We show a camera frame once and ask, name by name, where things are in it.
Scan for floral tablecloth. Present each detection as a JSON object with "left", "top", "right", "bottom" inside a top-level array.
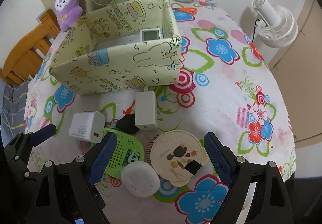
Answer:
[{"left": 25, "top": 0, "right": 296, "bottom": 223}]

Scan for white round earbud case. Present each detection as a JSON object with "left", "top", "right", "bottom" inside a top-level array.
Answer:
[{"left": 121, "top": 161, "right": 160, "bottom": 198}]

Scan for grey plaid bedding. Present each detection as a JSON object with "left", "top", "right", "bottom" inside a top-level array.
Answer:
[{"left": 1, "top": 80, "right": 29, "bottom": 145}]

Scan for yellow cartoon fabric storage box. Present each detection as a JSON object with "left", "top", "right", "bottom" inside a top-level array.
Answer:
[{"left": 49, "top": 0, "right": 182, "bottom": 95}]

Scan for purple plush toy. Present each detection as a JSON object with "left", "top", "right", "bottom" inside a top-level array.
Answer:
[{"left": 54, "top": 0, "right": 83, "bottom": 32}]

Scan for green panda speaker case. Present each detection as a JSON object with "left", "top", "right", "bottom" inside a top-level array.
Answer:
[{"left": 90, "top": 128, "right": 145, "bottom": 179}]

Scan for black car key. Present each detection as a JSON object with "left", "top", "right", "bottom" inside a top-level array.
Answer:
[{"left": 116, "top": 113, "right": 140, "bottom": 135}]

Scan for white floor fan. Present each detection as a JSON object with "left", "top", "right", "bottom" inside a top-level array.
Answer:
[{"left": 252, "top": 0, "right": 298, "bottom": 48}]

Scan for white 45W charger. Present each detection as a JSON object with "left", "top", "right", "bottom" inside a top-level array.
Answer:
[{"left": 69, "top": 111, "right": 106, "bottom": 143}]

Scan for wooden chair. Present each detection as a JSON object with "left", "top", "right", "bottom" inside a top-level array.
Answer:
[{"left": 1, "top": 9, "right": 61, "bottom": 85}]

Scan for orange handled scissors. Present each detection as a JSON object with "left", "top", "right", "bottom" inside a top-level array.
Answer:
[{"left": 173, "top": 7, "right": 198, "bottom": 15}]

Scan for round beige compact mirror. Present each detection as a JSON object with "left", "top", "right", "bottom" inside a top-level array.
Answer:
[{"left": 146, "top": 130, "right": 209, "bottom": 187}]

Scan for white power adapter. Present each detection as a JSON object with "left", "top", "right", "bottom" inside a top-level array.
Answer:
[{"left": 135, "top": 91, "right": 158, "bottom": 130}]

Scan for white remote control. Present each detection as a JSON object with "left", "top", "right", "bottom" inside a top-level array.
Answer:
[{"left": 140, "top": 28, "right": 164, "bottom": 42}]

